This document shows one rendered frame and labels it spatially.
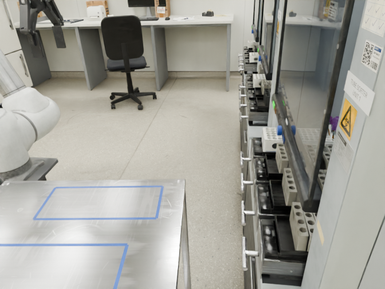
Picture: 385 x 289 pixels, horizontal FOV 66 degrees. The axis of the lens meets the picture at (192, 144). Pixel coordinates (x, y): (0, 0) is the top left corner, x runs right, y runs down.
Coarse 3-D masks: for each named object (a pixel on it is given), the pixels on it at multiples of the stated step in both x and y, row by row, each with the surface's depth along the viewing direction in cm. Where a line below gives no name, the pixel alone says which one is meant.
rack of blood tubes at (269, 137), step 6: (264, 132) 112; (270, 132) 111; (276, 132) 111; (264, 138) 108; (270, 138) 108; (276, 138) 108; (330, 138) 106; (264, 144) 108; (270, 144) 108; (276, 144) 115; (264, 150) 109; (270, 150) 109
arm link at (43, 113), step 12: (0, 60) 120; (0, 72) 120; (12, 72) 123; (0, 84) 121; (12, 84) 122; (24, 84) 128; (12, 96) 122; (24, 96) 123; (36, 96) 127; (12, 108) 122; (24, 108) 122; (36, 108) 125; (48, 108) 131; (36, 120) 124; (48, 120) 129; (36, 132) 124; (48, 132) 133
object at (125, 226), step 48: (0, 192) 93; (48, 192) 92; (96, 192) 91; (144, 192) 90; (0, 240) 76; (48, 240) 75; (96, 240) 74; (144, 240) 74; (0, 288) 64; (48, 288) 63; (96, 288) 63; (144, 288) 63
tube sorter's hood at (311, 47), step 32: (288, 0) 90; (320, 0) 56; (352, 0) 41; (288, 32) 88; (320, 32) 55; (288, 64) 86; (320, 64) 55; (288, 96) 85; (320, 96) 54; (288, 128) 83; (320, 128) 53; (288, 160) 76; (320, 160) 54; (320, 192) 60
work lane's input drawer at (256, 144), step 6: (258, 138) 118; (252, 144) 116; (258, 144) 113; (252, 150) 113; (258, 150) 110; (240, 156) 119; (252, 156) 112; (258, 156) 109; (264, 156) 108; (240, 162) 115; (252, 162) 111; (252, 168) 111
